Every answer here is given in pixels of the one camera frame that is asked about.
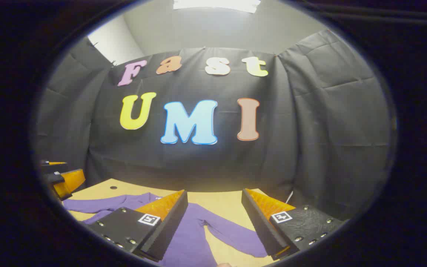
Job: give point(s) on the black backdrop cloth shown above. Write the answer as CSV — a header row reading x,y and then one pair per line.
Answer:
x,y
206,167

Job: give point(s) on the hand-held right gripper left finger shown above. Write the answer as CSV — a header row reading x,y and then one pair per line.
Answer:
x,y
169,230

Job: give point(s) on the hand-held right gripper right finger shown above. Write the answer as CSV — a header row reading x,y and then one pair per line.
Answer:
x,y
260,226

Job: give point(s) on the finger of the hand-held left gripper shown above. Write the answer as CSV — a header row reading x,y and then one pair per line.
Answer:
x,y
73,181
56,163

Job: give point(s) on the purple button shirt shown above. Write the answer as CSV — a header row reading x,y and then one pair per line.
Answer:
x,y
195,237

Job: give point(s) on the long ceiling light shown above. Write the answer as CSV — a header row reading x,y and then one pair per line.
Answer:
x,y
217,4

